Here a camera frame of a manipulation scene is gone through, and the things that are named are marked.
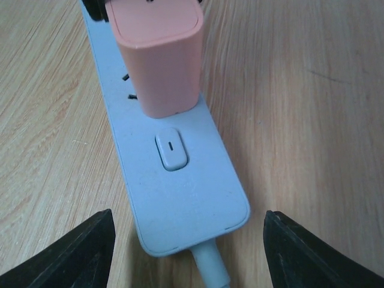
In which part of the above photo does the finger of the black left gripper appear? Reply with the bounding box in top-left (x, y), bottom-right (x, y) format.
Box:
top-left (82, 0), bottom-right (109, 22)

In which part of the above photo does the light blue power strip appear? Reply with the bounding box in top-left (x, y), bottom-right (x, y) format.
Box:
top-left (82, 4), bottom-right (250, 257)

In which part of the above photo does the light blue strip cable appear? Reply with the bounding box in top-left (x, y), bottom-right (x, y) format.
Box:
top-left (190, 238), bottom-right (233, 288)

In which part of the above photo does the pink charger plug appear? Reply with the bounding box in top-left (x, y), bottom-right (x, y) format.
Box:
top-left (106, 0), bottom-right (204, 118)

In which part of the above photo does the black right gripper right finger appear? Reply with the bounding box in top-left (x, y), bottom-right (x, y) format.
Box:
top-left (263, 211), bottom-right (383, 287)

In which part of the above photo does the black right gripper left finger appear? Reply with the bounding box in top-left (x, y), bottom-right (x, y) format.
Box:
top-left (1, 209), bottom-right (116, 287)

